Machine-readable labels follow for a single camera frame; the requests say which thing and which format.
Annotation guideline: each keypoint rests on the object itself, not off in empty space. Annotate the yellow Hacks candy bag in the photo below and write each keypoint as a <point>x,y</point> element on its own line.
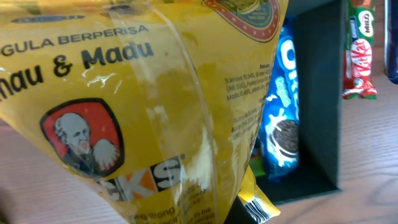
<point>154,104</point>

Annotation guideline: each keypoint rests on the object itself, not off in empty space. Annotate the blue Oreo cookie pack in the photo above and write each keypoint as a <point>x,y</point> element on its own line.
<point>279,130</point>

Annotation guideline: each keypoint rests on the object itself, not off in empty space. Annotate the Haribo worms candy bag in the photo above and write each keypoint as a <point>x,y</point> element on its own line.
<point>256,160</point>

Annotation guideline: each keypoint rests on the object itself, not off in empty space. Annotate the black open gift box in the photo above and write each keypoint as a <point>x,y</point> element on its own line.
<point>318,32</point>

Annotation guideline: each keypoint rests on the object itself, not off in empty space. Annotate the KitKat Milo bar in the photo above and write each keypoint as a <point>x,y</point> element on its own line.
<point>358,50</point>

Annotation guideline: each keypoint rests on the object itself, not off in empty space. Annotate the Dairy Milk chocolate bar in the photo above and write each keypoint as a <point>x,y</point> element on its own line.
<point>390,40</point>

